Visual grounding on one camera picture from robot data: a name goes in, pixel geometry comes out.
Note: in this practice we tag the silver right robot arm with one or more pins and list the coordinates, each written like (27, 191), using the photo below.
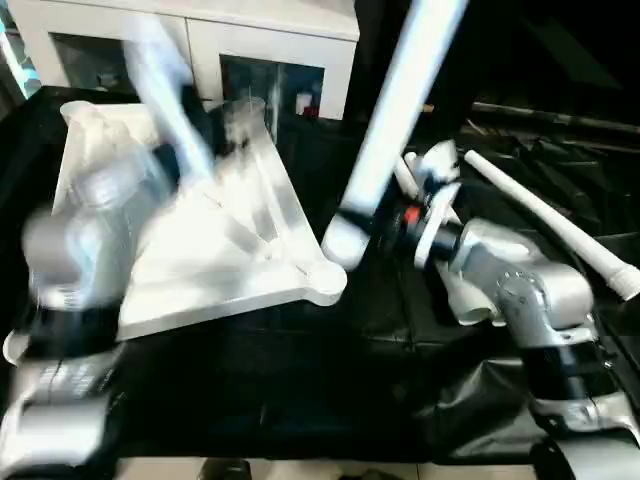
(540, 290)

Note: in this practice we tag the white display cabinet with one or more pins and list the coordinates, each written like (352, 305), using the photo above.
(200, 30)

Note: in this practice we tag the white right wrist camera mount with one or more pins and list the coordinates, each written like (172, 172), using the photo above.
(437, 170)

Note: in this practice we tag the long black rod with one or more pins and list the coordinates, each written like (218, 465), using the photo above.
(550, 117)

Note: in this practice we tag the white plastic table top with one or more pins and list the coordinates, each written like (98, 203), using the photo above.
(225, 250)

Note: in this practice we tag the black mat cloth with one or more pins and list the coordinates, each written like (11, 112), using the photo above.
(300, 390)

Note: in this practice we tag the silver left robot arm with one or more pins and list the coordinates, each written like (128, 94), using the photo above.
(90, 225)

